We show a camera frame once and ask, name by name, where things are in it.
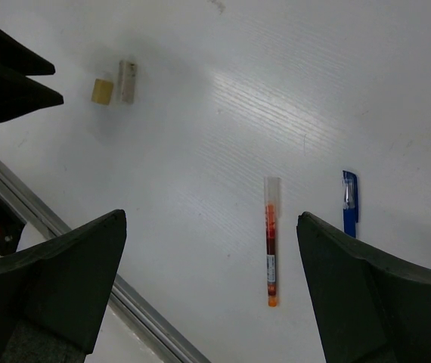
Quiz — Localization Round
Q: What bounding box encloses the yellow eraser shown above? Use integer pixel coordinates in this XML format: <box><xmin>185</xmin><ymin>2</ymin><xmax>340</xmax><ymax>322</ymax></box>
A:
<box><xmin>91</xmin><ymin>79</ymin><xmax>114</xmax><ymax>105</ymax></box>

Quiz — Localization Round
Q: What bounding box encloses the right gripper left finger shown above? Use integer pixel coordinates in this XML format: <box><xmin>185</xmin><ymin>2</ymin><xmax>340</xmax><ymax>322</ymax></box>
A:
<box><xmin>0</xmin><ymin>209</ymin><xmax>126</xmax><ymax>362</ymax></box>

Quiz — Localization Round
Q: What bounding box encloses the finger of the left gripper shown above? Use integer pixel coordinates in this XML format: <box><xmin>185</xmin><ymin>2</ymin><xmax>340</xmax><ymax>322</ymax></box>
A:
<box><xmin>0</xmin><ymin>64</ymin><xmax>64</xmax><ymax>123</ymax></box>
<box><xmin>0</xmin><ymin>29</ymin><xmax>55</xmax><ymax>76</ymax></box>

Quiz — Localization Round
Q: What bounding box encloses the blue ballpoint pen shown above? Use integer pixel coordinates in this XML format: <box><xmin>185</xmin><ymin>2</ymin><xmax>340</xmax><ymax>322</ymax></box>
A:
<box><xmin>343</xmin><ymin>170</ymin><xmax>359</xmax><ymax>238</ymax></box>

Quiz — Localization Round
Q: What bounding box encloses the aluminium front rail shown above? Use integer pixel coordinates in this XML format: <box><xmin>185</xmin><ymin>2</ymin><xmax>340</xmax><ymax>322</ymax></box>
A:
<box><xmin>0</xmin><ymin>161</ymin><xmax>206</xmax><ymax>362</ymax></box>

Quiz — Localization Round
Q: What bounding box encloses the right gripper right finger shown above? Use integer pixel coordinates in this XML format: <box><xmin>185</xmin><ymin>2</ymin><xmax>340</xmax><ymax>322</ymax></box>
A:
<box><xmin>296</xmin><ymin>212</ymin><xmax>431</xmax><ymax>362</ymax></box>

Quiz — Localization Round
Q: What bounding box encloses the red ballpoint pen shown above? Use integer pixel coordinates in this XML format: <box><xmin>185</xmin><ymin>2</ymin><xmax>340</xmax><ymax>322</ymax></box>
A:
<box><xmin>264</xmin><ymin>176</ymin><xmax>280</xmax><ymax>307</ymax></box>

